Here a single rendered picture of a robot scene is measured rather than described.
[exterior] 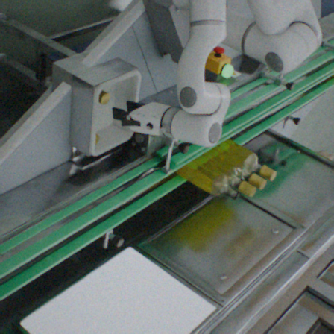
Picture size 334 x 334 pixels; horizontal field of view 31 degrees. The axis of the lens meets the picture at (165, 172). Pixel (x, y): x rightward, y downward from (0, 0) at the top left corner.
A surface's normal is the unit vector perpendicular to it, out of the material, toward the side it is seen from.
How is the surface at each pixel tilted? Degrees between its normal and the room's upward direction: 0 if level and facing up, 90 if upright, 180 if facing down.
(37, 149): 0
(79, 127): 90
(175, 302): 90
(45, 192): 90
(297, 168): 90
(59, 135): 0
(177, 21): 5
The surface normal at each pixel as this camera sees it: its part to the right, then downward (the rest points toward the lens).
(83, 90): -0.64, 0.39
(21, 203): 0.14, -0.79
